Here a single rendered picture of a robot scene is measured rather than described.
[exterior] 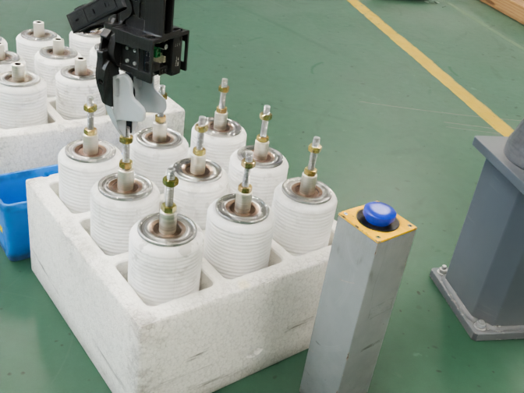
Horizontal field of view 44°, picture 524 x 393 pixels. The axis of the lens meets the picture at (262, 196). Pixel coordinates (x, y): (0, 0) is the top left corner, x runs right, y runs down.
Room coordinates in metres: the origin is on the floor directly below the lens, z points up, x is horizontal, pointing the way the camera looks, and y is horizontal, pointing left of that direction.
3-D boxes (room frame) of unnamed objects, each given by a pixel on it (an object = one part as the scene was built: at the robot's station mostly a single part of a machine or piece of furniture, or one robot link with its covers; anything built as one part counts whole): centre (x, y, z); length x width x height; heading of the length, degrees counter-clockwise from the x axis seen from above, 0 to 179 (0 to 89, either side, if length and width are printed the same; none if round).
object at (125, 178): (0.77, 0.19, 0.26); 0.02 x 0.02 x 0.03
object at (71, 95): (1.17, 0.38, 0.16); 0.10 x 0.10 x 0.18
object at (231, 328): (0.85, 0.10, 0.09); 0.39 x 0.39 x 0.18; 41
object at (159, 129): (0.94, 0.18, 0.26); 0.02 x 0.02 x 0.03
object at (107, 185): (0.77, 0.19, 0.25); 0.08 x 0.08 x 0.01
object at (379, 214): (0.68, -0.14, 0.32); 0.04 x 0.04 x 0.02
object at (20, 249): (1.00, 0.34, 0.06); 0.30 x 0.11 x 0.12; 130
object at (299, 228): (0.84, -0.06, 0.16); 0.10 x 0.10 x 0.18
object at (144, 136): (0.94, 0.18, 0.25); 0.08 x 0.08 x 0.01
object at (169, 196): (0.68, 0.11, 0.30); 0.01 x 0.01 x 0.08
